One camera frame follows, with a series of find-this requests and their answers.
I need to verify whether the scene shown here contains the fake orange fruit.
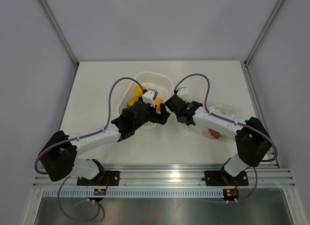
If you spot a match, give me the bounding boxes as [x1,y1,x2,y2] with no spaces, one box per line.
[155,97,165,114]

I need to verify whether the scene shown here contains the fake mango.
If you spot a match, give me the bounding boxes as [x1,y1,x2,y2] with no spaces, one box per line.
[127,95,141,107]

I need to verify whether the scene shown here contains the fake yellow pear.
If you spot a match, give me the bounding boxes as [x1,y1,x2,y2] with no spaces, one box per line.
[135,86,146,98]

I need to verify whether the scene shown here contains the clear zip top bag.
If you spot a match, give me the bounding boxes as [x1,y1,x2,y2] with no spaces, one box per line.
[184,103,243,141]

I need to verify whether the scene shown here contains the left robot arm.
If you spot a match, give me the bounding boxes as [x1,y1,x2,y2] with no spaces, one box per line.
[38,102,170,185]

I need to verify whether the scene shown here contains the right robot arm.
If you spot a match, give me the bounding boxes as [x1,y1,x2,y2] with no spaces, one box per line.
[165,94,273,186]

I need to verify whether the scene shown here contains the fake red grapes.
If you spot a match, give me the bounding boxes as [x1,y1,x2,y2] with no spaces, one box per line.
[208,128,228,140]

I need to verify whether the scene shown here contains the white perforated plastic basket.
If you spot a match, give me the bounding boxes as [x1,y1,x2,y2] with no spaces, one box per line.
[117,72,174,116]

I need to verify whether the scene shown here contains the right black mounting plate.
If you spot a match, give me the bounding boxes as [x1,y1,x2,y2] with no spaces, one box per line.
[202,170,249,187]

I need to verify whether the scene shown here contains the black mounting plate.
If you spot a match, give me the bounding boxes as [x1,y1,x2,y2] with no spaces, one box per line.
[202,170,249,187]
[77,171,120,186]

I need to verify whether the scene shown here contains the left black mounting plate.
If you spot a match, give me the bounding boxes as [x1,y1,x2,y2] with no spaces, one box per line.
[77,171,120,186]

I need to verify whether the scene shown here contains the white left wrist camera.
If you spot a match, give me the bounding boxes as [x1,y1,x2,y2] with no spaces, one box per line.
[142,88,158,108]

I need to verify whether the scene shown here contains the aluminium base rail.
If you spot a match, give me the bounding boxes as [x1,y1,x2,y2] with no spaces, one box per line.
[32,163,296,189]

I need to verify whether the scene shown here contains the white slotted cable duct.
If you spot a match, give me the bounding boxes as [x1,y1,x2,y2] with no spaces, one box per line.
[43,188,224,198]

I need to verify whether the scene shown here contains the left aluminium frame post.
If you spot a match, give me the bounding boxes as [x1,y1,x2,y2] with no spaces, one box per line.
[38,0,79,70]

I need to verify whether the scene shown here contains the aluminium frame post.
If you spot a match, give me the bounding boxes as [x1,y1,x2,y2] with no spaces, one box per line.
[244,0,286,68]
[38,0,79,70]

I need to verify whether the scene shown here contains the right aluminium frame post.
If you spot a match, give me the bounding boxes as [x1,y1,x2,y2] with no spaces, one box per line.
[244,0,286,68]

